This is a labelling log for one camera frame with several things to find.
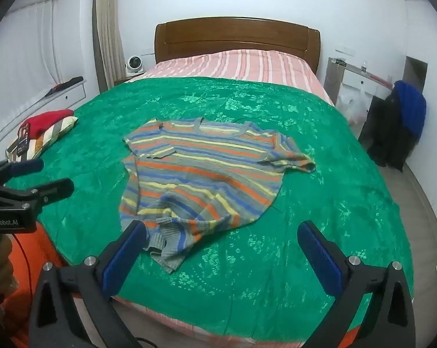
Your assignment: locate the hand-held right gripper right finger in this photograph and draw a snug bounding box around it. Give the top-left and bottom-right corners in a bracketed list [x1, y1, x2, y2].
[297, 220, 415, 348]

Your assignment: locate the black coat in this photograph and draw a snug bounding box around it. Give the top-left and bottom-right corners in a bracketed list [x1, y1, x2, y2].
[358, 90, 420, 173]

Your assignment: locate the black packet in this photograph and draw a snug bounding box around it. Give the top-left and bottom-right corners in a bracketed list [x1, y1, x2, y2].
[14, 122, 31, 156]

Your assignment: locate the blue jacket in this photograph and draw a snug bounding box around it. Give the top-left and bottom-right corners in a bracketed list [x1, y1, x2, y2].
[391, 80, 427, 142]

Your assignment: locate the small white fan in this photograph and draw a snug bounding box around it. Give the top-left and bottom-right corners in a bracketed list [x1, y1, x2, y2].
[125, 55, 145, 77]

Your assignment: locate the white plastic bag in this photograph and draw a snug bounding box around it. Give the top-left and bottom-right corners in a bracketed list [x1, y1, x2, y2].
[338, 87, 371, 124]

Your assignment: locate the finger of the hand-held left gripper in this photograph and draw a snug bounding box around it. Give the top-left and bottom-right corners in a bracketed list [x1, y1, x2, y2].
[0, 158, 45, 186]
[0, 178, 75, 211]

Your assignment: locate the striped pillow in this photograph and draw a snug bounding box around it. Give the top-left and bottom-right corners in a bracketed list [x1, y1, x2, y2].
[5, 115, 79, 163]

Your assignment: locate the white desk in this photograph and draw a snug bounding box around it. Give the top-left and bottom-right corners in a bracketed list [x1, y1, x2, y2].
[325, 57, 395, 117]

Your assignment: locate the red cloth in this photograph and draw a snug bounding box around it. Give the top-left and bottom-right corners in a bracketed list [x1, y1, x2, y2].
[19, 109, 75, 142]

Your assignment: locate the green patterned bedspread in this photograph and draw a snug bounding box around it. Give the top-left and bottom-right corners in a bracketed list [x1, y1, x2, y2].
[3, 76, 415, 338]

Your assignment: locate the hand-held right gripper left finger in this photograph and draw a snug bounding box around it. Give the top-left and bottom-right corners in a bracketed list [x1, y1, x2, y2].
[29, 220, 149, 348]

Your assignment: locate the wooden nightstand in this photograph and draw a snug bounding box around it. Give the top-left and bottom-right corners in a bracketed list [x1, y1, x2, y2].
[113, 74, 146, 86]

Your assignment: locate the person's left hand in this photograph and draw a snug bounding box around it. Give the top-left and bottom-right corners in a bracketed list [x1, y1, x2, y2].
[0, 233, 15, 298]

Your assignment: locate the striped knit sweater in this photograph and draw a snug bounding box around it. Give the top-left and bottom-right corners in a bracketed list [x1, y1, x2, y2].
[119, 117, 317, 274]

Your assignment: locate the white sheer curtain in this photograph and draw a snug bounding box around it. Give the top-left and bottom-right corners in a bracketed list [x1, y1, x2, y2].
[0, 0, 65, 91]

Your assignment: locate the wooden headboard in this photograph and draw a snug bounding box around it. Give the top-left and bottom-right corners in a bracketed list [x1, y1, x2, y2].
[154, 17, 321, 73]

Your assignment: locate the beige curtain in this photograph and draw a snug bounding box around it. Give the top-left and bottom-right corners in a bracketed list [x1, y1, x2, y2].
[91, 0, 126, 93]

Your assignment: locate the dark object on windowsill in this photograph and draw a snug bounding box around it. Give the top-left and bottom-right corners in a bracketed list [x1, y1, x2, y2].
[46, 76, 84, 97]

